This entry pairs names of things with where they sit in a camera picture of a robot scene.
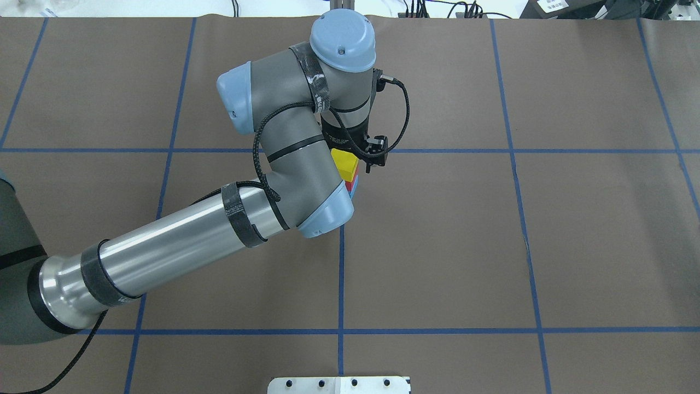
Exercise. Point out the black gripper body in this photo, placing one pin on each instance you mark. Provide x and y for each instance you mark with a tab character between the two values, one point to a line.
338	135

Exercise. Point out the blue wooden cube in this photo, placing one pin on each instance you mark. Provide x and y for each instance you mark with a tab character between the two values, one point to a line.
353	188

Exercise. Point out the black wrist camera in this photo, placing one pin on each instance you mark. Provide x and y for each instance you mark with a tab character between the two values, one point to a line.
375	154

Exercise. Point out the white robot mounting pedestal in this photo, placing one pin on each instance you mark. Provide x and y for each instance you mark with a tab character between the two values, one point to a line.
340	384

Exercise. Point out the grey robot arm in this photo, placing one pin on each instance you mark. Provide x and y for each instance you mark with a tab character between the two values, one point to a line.
298	104

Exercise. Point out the yellow wooden cube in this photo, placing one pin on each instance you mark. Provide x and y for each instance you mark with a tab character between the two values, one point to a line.
346	164

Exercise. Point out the blue tape grid lines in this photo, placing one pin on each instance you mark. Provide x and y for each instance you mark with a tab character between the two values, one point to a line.
536	231

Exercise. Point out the red wooden cube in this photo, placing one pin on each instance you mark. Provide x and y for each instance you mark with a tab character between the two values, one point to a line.
354	175

